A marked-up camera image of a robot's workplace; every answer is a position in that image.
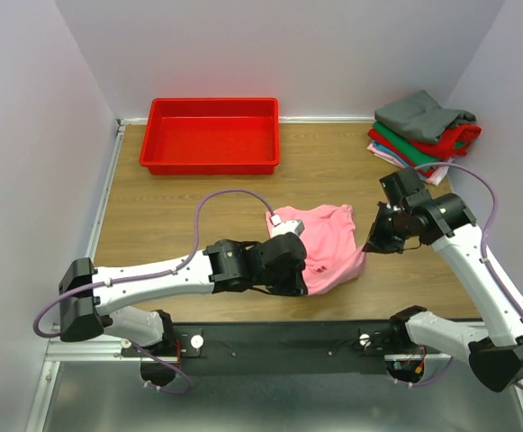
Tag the red plastic tray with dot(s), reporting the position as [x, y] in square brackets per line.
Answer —
[212, 136]

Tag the blue folded t shirt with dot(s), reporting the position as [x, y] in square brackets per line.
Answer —
[383, 152]

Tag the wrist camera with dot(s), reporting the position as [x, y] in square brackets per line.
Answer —
[401, 184]
[278, 226]

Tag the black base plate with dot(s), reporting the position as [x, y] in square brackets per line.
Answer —
[288, 363]

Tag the grey folded t shirt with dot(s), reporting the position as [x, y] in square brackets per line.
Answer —
[419, 117]

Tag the aluminium frame rail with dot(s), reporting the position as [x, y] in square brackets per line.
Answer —
[85, 348]

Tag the light pink folded t shirt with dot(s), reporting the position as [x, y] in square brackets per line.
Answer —
[434, 179]

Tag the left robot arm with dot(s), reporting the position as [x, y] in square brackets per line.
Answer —
[102, 300]

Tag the red folded t shirt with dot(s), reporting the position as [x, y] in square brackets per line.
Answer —
[464, 132]

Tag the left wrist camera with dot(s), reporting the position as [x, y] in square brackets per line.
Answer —
[278, 226]

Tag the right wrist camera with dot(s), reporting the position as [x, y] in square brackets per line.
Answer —
[401, 184]

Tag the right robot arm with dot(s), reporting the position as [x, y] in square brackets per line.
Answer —
[495, 352]

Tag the green folded t shirt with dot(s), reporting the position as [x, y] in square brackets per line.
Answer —
[418, 153]

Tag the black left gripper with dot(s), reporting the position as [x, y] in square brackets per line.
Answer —
[295, 287]

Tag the white folded t shirt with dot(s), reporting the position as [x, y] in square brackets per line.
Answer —
[434, 174]

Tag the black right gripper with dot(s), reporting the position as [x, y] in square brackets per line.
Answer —
[376, 240]

